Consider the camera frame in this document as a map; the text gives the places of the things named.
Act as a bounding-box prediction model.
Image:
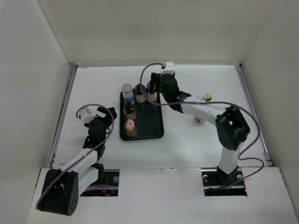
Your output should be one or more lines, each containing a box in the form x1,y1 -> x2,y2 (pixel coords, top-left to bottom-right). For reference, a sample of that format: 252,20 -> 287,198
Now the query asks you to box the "black rectangular plastic tray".
120,88 -> 164,141

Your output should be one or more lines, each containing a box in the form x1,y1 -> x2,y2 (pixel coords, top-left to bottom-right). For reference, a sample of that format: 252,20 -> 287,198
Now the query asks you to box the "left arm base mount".
80,163 -> 120,197

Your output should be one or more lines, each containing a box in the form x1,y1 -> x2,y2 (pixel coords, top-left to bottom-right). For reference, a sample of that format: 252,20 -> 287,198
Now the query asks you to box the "black flip cap spice bottle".
146,82 -> 157,102

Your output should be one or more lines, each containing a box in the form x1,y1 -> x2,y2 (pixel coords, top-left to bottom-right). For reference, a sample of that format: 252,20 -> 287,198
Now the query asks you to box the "black knob cap spice bottle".
135,84 -> 146,104

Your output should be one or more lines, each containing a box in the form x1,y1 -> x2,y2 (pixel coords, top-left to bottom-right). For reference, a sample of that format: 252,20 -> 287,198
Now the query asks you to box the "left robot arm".
36,105 -> 117,216

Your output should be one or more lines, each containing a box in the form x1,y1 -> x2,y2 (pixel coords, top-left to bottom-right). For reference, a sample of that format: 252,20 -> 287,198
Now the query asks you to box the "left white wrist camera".
78,107 -> 95,123

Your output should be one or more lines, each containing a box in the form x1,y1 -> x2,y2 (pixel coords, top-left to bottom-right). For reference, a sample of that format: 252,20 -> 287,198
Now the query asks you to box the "silver lid blue label jar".
121,84 -> 135,104

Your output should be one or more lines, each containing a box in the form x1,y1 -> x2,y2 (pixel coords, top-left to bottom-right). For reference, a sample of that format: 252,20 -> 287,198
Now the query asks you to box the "pink cap spice bottle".
125,119 -> 137,137

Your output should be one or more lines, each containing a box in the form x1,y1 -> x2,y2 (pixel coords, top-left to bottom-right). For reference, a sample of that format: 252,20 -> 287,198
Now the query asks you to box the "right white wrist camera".
161,62 -> 175,75

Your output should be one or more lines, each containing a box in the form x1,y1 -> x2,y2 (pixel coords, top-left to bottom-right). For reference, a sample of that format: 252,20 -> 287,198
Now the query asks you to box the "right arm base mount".
201,168 -> 247,196

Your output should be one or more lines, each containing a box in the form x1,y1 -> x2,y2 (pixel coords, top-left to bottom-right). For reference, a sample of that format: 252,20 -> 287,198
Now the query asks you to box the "black round cap spice bottle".
123,102 -> 136,120

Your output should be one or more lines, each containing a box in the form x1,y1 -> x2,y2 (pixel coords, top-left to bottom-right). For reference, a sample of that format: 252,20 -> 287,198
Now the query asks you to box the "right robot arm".
148,73 -> 250,185

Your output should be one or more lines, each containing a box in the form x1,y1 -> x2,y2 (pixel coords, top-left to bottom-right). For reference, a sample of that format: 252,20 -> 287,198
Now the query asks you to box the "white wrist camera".
78,107 -> 95,123
161,62 -> 175,75

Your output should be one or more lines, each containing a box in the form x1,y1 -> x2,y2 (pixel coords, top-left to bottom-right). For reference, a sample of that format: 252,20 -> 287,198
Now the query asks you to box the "yellow cap spice bottle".
203,93 -> 212,102

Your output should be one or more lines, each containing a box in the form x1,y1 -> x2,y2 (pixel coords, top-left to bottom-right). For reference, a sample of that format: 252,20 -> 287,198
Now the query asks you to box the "red label clear lid jar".
194,117 -> 206,125

